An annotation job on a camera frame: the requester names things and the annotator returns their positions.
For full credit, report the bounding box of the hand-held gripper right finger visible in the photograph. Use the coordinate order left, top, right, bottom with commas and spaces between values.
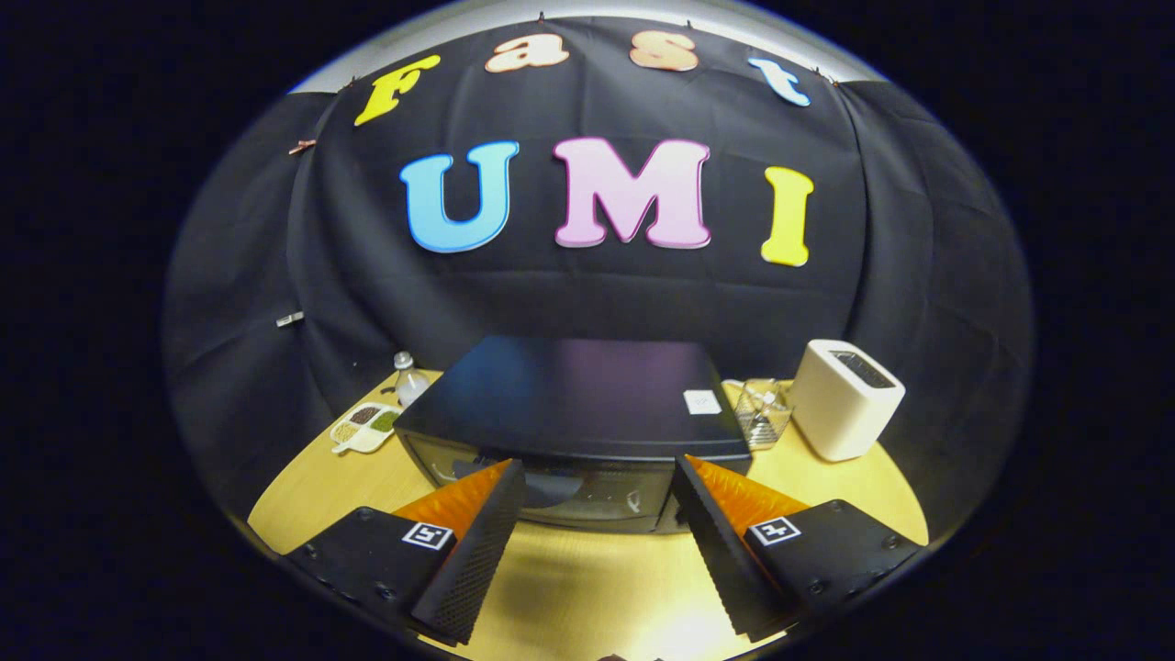
673, 454, 924, 644

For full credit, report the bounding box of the black toaster oven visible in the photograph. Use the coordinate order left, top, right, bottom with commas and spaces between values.
393, 335, 754, 535

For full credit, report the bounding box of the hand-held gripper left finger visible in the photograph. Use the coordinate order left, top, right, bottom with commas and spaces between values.
283, 459, 529, 646

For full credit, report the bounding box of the wire basket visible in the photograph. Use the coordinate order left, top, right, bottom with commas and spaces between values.
725, 378, 793, 452

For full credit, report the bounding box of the black backdrop cloth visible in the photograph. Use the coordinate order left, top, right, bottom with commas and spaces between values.
165, 14, 1036, 520

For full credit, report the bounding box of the white pop-up toaster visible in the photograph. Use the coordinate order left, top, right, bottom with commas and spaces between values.
789, 339, 906, 463

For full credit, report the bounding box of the white divided seed dish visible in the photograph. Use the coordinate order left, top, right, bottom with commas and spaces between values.
330, 402, 402, 455

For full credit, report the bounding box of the clear plastic bottle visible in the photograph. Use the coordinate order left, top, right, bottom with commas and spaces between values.
393, 352, 431, 409

